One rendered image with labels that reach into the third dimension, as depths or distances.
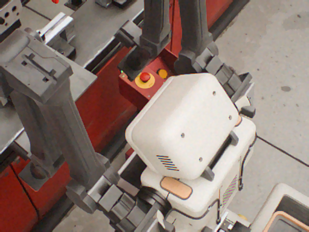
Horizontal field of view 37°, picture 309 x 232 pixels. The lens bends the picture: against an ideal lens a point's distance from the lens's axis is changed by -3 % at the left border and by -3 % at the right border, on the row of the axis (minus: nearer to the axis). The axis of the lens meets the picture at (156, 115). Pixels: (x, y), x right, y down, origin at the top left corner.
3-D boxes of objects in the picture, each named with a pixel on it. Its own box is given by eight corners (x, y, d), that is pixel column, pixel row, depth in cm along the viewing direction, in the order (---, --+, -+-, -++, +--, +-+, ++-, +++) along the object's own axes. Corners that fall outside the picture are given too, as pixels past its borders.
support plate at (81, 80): (60, 118, 142) (59, 116, 142) (0, 76, 150) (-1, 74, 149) (98, 78, 150) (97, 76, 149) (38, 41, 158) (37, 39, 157)
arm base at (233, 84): (231, 107, 119) (253, 75, 125) (212, 83, 117) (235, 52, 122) (210, 112, 127) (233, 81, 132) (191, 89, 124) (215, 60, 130)
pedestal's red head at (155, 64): (148, 117, 182) (148, 90, 166) (119, 93, 187) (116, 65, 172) (183, 86, 189) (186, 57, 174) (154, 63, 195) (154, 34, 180)
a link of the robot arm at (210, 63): (216, 81, 120) (227, 67, 122) (191, 51, 117) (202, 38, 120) (195, 88, 128) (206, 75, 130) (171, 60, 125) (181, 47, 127)
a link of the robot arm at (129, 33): (152, 55, 126) (171, 34, 129) (121, 25, 124) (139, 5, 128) (136, 69, 136) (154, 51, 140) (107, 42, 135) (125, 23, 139)
